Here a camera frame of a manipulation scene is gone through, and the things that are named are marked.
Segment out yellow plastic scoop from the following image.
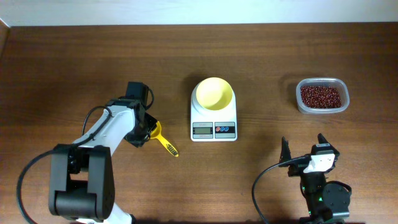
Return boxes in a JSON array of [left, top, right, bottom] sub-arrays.
[[150, 121, 179, 157]]

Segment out red beans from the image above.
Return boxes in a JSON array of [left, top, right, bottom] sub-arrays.
[[300, 86, 342, 109]]

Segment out white digital kitchen scale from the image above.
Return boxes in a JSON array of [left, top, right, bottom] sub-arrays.
[[190, 85, 238, 142]]

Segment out yellow plastic bowl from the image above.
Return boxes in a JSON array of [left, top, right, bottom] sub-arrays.
[[195, 77, 233, 111]]

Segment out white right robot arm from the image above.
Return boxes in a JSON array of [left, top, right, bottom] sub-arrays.
[[279, 133, 352, 224]]

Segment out clear plastic container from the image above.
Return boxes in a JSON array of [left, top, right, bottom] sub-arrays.
[[296, 78, 350, 114]]

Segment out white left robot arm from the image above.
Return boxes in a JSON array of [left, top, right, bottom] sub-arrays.
[[49, 82, 157, 223]]

